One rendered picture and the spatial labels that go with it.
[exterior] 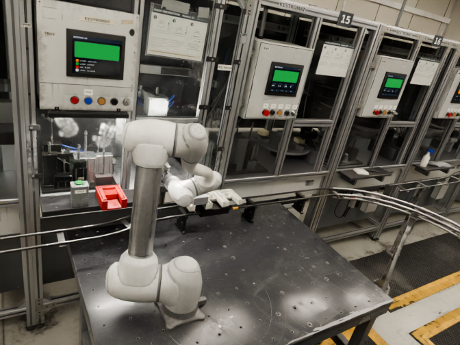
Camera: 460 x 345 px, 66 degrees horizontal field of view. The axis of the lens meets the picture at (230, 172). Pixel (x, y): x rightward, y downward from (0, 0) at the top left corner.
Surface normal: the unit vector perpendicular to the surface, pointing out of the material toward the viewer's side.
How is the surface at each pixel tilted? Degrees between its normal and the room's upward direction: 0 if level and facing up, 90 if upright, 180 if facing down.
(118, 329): 0
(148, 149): 83
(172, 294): 84
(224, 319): 0
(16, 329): 0
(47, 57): 90
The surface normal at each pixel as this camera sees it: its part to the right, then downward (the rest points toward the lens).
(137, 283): 0.19, 0.18
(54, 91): 0.50, 0.45
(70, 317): 0.18, -0.89
